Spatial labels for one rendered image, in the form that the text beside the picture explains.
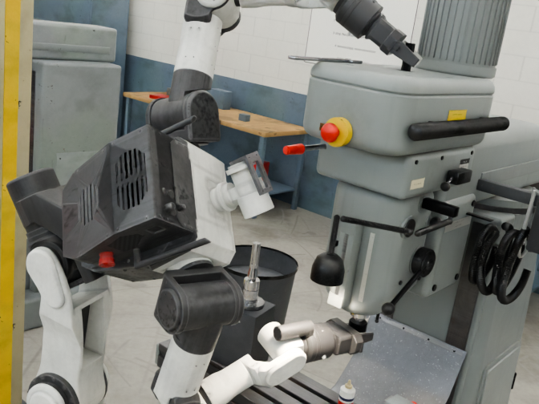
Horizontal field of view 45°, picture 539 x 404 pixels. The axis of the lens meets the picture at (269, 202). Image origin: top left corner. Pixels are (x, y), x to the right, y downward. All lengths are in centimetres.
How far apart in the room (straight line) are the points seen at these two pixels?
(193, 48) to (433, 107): 54
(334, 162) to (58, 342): 77
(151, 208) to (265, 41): 620
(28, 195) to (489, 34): 114
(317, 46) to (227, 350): 523
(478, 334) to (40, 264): 120
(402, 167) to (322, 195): 551
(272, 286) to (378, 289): 205
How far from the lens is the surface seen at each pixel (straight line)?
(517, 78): 590
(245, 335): 191
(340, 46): 673
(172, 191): 126
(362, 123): 133
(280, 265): 392
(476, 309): 195
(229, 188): 136
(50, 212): 153
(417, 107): 134
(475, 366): 204
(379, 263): 152
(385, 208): 148
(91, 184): 137
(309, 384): 197
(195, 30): 153
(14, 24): 281
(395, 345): 206
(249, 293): 190
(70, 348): 164
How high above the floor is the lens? 198
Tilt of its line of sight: 16 degrees down
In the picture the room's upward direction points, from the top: 8 degrees clockwise
